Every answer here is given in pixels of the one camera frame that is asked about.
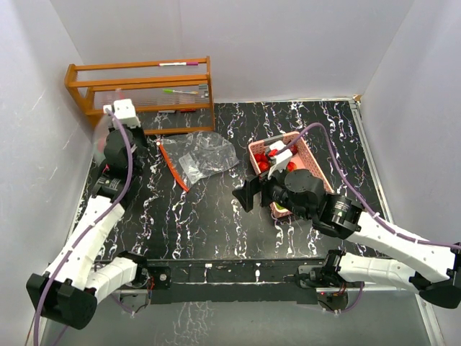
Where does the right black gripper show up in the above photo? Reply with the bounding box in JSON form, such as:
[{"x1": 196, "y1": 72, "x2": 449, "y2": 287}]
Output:
[{"x1": 233, "y1": 160, "x2": 311, "y2": 221}]

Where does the clear orange zip bag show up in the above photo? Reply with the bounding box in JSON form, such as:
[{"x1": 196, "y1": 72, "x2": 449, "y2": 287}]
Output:
[{"x1": 92, "y1": 105, "x2": 115, "y2": 165}]

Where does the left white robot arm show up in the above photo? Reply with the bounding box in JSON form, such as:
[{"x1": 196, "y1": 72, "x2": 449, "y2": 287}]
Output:
[{"x1": 26, "y1": 126, "x2": 149, "y2": 329}]

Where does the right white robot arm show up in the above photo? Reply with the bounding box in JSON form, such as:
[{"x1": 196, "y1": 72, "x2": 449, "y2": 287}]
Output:
[{"x1": 232, "y1": 169, "x2": 460, "y2": 309}]

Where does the red strawberry bunch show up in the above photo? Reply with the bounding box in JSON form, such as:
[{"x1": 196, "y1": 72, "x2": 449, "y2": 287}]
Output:
[{"x1": 254, "y1": 149, "x2": 297, "y2": 172}]

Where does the pink perforated plastic basket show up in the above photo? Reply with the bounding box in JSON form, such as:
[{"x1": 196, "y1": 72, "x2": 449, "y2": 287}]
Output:
[{"x1": 248, "y1": 131, "x2": 334, "y2": 218}]

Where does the wooden shelf rack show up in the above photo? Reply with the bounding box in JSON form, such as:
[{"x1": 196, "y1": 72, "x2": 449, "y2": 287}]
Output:
[{"x1": 64, "y1": 57, "x2": 215, "y2": 135}]

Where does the green yellow toothbrush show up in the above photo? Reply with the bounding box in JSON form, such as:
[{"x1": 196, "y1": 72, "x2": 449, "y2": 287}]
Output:
[{"x1": 162, "y1": 89, "x2": 199, "y2": 95}]

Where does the pink white marker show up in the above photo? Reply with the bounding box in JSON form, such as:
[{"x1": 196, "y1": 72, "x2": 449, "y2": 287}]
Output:
[{"x1": 158, "y1": 61, "x2": 200, "y2": 67}]

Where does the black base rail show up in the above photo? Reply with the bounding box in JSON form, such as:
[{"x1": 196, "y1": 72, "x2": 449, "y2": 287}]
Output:
[{"x1": 107, "y1": 257, "x2": 364, "y2": 306}]

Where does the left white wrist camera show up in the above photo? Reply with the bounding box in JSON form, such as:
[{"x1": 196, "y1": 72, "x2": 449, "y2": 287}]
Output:
[{"x1": 103, "y1": 99, "x2": 141, "y2": 129}]

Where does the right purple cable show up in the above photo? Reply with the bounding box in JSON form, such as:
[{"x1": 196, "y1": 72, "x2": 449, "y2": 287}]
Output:
[{"x1": 280, "y1": 122, "x2": 461, "y2": 252}]

